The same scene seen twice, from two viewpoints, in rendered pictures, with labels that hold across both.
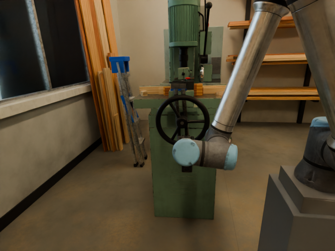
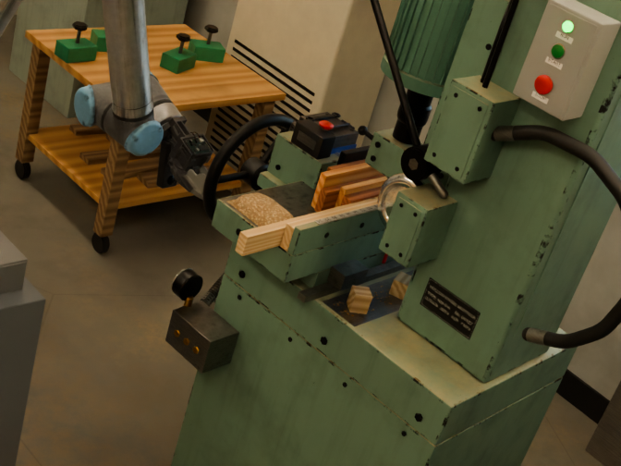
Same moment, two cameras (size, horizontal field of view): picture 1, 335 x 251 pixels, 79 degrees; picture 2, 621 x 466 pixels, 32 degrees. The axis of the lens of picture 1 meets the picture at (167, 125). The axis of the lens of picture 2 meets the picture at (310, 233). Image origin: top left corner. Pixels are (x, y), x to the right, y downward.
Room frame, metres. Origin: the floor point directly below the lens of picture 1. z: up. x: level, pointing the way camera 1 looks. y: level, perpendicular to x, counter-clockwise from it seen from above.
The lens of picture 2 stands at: (2.23, -1.86, 1.85)
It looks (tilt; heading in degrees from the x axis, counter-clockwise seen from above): 28 degrees down; 120
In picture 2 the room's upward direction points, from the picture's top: 17 degrees clockwise
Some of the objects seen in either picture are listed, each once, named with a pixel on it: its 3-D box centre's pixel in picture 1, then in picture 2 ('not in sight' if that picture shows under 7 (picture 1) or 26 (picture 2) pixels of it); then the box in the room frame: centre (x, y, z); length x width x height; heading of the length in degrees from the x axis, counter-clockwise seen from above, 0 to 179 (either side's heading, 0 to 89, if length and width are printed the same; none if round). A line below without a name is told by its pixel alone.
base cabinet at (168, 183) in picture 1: (184, 157); (345, 454); (1.48, -0.13, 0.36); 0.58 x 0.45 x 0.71; 174
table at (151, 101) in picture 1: (182, 101); (338, 201); (1.26, -0.10, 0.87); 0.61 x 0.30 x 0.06; 84
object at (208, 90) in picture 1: (200, 90); (345, 215); (1.35, -0.22, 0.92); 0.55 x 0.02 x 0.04; 84
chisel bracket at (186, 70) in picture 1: (184, 74); (404, 165); (1.38, -0.12, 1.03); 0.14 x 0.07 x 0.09; 174
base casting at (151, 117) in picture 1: (184, 109); (400, 306); (1.49, -0.13, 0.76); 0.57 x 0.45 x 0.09; 174
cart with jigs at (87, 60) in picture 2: not in sight; (145, 118); (0.03, 0.67, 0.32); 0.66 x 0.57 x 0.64; 81
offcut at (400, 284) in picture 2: not in sight; (401, 285); (1.49, -0.16, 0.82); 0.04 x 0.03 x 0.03; 103
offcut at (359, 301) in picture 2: not in sight; (359, 300); (1.47, -0.29, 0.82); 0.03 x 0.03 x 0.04; 48
